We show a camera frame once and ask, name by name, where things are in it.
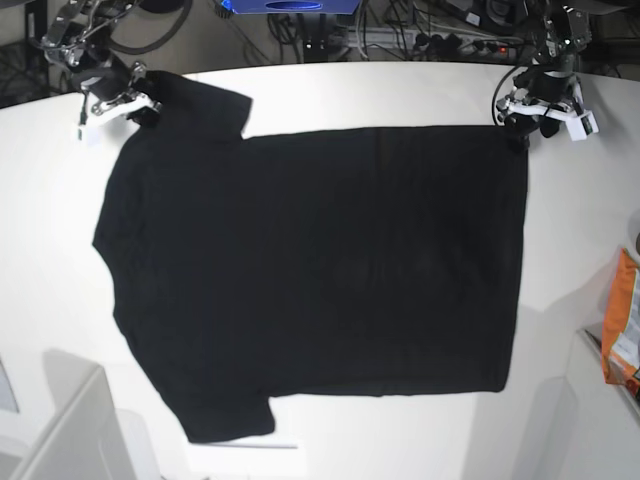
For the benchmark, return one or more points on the black speaker box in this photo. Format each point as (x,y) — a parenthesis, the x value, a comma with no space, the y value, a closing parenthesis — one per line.
(36,24)

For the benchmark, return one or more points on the white furniture panel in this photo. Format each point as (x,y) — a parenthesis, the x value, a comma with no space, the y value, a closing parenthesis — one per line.
(59,421)

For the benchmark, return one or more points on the white power strip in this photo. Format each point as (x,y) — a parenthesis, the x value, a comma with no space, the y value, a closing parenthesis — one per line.
(437,41)

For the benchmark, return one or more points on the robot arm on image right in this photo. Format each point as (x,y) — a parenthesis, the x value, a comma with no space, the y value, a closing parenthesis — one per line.
(560,34)

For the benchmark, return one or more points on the orange snack bag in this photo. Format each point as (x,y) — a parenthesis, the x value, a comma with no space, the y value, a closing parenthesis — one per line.
(620,330)

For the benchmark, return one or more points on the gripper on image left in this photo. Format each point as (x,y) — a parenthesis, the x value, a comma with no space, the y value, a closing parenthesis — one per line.
(107,84)

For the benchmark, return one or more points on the black T-shirt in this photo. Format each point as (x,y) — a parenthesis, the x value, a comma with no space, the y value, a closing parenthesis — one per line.
(369,262)

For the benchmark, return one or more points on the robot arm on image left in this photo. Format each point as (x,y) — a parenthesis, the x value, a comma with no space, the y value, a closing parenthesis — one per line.
(79,42)

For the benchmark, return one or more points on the blue box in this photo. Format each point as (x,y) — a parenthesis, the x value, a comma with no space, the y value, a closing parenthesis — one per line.
(246,7)

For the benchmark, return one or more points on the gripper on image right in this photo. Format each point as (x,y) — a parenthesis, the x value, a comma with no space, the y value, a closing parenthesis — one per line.
(547,93)

